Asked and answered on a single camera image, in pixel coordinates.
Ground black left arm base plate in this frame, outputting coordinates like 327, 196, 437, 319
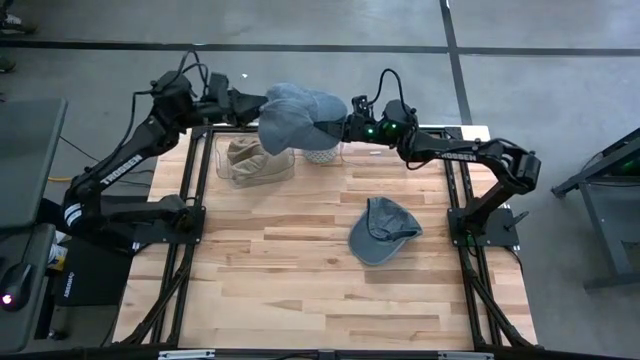
79, 194, 206, 246

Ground succulent in triangle-patterned pot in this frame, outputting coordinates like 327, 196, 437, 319
301, 143, 341, 165

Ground grey desk surface with mouse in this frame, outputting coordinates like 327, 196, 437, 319
0, 223, 56, 354

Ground black computer mouse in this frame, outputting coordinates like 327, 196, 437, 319
0, 263, 34, 312

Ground dark metal stand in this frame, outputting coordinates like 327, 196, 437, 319
551, 127, 640, 291

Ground white and yellow box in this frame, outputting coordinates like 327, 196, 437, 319
47, 242, 70, 272

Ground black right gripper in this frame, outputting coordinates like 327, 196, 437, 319
319, 112, 384, 145

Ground silver metal bracket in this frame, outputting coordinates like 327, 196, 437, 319
158, 349, 216, 360
438, 351, 495, 360

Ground grey-blue baseball cap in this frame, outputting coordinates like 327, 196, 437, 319
257, 82, 349, 157
347, 196, 424, 267

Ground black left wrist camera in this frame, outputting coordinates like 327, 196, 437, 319
207, 72, 230, 104

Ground grey desk top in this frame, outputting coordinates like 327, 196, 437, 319
0, 98, 69, 229

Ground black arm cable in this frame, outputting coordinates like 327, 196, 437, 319
372, 68, 419, 126
132, 49, 211, 99

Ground black metal table frame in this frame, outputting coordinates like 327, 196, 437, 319
113, 124, 539, 351

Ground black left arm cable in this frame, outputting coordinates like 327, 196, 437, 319
132, 49, 211, 99

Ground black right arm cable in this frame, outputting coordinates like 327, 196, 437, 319
372, 68, 419, 126

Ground black box with white print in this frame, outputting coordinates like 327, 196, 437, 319
53, 237, 135, 307

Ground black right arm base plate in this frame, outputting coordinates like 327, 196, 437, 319
447, 207, 521, 249

